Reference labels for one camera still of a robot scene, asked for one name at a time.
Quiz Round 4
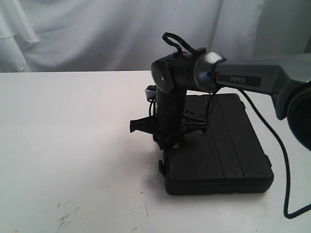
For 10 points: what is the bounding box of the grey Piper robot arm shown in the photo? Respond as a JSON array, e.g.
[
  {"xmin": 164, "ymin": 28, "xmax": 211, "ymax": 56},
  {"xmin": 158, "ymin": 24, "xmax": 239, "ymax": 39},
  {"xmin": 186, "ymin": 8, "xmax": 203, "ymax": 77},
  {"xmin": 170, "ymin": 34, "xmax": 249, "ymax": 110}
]
[{"xmin": 130, "ymin": 52, "xmax": 311, "ymax": 149}]

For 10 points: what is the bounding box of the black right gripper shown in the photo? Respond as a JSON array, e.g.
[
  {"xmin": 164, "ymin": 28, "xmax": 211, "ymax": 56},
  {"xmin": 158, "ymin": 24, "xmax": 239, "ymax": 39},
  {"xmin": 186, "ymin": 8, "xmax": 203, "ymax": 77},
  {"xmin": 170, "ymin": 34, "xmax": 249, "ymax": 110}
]
[{"xmin": 129, "ymin": 88, "xmax": 207, "ymax": 135}]

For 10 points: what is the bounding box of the white backdrop curtain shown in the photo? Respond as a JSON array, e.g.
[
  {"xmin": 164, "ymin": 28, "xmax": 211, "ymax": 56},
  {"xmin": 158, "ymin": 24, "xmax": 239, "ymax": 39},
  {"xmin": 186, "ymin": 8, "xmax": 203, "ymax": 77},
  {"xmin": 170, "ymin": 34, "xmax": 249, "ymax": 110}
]
[{"xmin": 0, "ymin": 0, "xmax": 311, "ymax": 72}]

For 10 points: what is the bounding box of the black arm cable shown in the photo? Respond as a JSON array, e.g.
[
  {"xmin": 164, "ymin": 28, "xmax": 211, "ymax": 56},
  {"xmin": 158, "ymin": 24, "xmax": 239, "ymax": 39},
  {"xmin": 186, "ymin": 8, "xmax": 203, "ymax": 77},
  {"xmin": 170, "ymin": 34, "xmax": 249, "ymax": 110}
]
[{"xmin": 239, "ymin": 90, "xmax": 311, "ymax": 218}]

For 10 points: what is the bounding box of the black plastic tool case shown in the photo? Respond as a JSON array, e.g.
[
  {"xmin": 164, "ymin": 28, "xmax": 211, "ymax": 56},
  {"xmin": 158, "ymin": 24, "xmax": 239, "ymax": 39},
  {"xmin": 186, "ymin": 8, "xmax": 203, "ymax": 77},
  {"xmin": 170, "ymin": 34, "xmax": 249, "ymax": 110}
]
[{"xmin": 159, "ymin": 93, "xmax": 274, "ymax": 195}]

